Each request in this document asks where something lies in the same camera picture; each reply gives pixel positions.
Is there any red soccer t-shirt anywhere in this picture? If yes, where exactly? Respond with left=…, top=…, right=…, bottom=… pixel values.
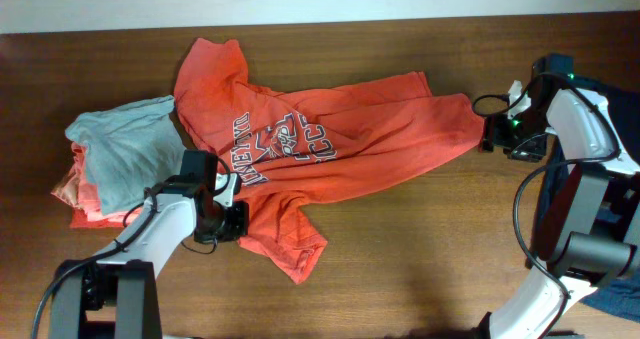
left=174, top=39, right=484, bottom=284

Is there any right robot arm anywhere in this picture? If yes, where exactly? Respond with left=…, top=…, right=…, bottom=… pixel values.
left=472, top=53, right=639, bottom=338

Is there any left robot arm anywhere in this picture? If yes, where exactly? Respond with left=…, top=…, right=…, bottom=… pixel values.
left=31, top=150, right=249, bottom=338

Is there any grey folded shirt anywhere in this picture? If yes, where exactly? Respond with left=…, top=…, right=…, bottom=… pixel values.
left=65, top=95, right=185, bottom=217

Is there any pink folded garment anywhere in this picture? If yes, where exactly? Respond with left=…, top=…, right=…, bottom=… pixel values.
left=51, top=142, right=144, bottom=228

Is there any navy blue garment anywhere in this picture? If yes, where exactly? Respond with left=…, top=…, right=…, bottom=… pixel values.
left=534, top=84, right=639, bottom=321

